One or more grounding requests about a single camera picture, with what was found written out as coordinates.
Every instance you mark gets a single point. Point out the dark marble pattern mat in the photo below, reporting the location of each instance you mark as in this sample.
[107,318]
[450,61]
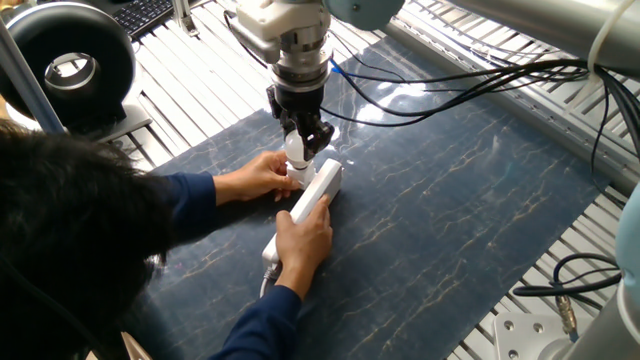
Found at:
[400,225]

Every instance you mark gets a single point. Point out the navy sleeved left forearm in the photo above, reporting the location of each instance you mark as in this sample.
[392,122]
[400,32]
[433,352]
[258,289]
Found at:
[195,207]

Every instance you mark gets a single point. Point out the navy sleeved right forearm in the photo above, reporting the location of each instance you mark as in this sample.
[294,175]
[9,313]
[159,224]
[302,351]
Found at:
[260,327]

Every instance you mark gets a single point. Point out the white LED bulb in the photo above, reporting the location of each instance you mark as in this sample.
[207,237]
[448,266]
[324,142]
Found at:
[295,149]

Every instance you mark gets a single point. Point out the short aluminium bracket post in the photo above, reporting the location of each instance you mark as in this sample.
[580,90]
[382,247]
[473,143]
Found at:
[185,17]

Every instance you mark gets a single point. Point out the slanted aluminium pole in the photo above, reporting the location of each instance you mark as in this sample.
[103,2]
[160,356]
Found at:
[30,82]

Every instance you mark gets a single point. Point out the grey robot mounting plate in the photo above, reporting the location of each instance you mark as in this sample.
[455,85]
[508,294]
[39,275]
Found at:
[525,335]

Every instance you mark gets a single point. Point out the black computer keyboard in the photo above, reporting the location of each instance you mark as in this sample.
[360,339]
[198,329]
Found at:
[142,15]

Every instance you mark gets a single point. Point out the person's left hand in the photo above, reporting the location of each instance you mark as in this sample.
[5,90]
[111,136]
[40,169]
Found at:
[260,177]

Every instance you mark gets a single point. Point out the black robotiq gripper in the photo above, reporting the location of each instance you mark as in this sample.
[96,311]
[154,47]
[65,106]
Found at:
[299,102]

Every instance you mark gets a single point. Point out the white plug-in bulb holder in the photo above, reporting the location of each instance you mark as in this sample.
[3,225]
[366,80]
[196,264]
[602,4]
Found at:
[301,174]

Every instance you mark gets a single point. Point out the white power strip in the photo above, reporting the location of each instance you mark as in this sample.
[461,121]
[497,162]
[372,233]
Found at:
[320,187]

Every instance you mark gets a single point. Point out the person's right hand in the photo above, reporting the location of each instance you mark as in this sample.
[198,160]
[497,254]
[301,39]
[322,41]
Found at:
[305,245]

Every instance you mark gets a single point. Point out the grey device base plate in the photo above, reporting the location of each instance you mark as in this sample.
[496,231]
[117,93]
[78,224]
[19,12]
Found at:
[132,122]

